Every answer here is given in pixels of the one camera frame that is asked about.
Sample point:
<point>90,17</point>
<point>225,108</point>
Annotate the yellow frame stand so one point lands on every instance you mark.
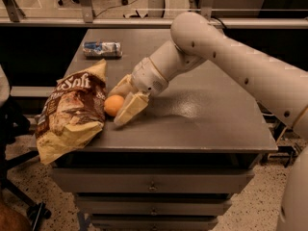
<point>287,147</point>

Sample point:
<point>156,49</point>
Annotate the brown yellow chip bag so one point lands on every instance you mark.
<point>73,114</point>

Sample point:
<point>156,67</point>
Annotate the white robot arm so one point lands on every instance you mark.
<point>280,87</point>

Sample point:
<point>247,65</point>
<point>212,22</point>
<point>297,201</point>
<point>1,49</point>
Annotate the grey drawer cabinet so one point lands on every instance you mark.
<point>174,167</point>

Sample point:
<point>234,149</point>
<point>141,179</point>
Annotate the metal railing with posts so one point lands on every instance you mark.
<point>232,14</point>

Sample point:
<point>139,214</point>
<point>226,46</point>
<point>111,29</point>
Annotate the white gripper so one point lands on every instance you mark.
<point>148,77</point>

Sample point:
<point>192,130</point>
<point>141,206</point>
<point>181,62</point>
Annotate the orange fruit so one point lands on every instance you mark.
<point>113,104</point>

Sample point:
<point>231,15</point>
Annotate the black office chair left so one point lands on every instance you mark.
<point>13,124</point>

